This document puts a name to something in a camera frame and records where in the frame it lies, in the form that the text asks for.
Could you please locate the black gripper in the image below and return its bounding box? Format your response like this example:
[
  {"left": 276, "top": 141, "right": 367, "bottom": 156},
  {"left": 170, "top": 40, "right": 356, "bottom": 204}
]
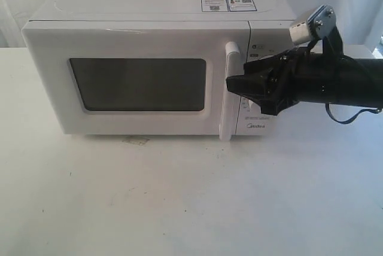
[{"left": 226, "top": 47, "right": 309, "bottom": 116}]

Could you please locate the white microwave oven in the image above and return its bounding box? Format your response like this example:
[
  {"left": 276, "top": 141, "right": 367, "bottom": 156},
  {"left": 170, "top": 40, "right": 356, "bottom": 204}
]
[{"left": 23, "top": 21, "right": 250, "bottom": 141}]

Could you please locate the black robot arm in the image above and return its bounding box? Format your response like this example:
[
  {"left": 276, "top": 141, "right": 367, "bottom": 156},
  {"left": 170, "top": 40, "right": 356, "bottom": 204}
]
[{"left": 226, "top": 47, "right": 382, "bottom": 116}]

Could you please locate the white microwave oven body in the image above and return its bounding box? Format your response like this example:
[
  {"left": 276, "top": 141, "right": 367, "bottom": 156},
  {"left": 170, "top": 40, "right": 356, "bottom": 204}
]
[{"left": 22, "top": 0, "right": 296, "bottom": 137}]

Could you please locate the lower white control knob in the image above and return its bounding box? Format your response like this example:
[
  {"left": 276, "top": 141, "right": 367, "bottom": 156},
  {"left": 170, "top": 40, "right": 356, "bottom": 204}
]
[{"left": 241, "top": 97, "right": 253, "bottom": 111}]

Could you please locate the blue warning label sticker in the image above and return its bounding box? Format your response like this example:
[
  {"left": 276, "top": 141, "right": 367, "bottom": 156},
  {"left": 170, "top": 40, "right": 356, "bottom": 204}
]
[{"left": 200, "top": 0, "right": 257, "bottom": 13}]

